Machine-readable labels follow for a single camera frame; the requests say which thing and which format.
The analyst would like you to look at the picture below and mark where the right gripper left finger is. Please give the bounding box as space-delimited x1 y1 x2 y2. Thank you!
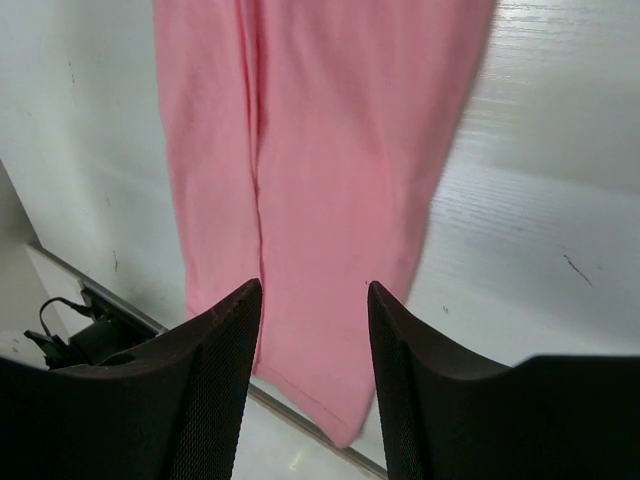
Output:
1 279 262 479

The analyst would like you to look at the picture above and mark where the light pink t-shirt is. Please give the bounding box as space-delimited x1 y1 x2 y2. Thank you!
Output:
153 1 495 448

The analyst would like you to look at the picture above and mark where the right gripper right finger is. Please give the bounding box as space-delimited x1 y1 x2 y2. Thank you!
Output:
367 282 639 479

